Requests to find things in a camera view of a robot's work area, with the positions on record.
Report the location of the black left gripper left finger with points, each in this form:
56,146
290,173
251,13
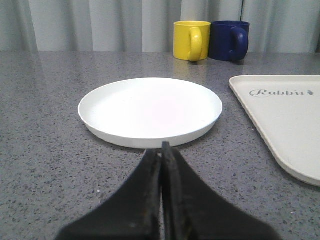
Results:
132,213

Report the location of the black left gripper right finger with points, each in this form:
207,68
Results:
193,211

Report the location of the white round plate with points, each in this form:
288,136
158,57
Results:
143,113

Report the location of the cream rabbit tray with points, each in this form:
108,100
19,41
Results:
285,110

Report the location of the yellow mug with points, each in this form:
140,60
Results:
191,40

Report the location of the dark blue mug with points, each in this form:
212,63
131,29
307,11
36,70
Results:
229,40

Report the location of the grey curtain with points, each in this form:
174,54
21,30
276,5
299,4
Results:
276,26

